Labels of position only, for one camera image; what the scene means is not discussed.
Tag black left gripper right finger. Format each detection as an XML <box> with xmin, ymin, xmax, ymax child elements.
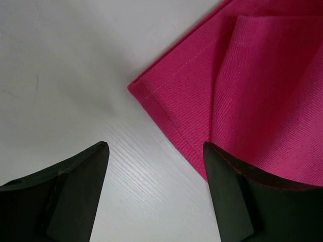
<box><xmin>203</xmin><ymin>142</ymin><xmax>322</xmax><ymax>242</ymax></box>

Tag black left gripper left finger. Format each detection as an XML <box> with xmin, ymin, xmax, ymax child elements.
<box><xmin>1</xmin><ymin>141</ymin><xmax>109</xmax><ymax>241</ymax></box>

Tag pink trousers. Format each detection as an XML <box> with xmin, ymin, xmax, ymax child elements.
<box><xmin>128</xmin><ymin>0</ymin><xmax>322</xmax><ymax>186</ymax></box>

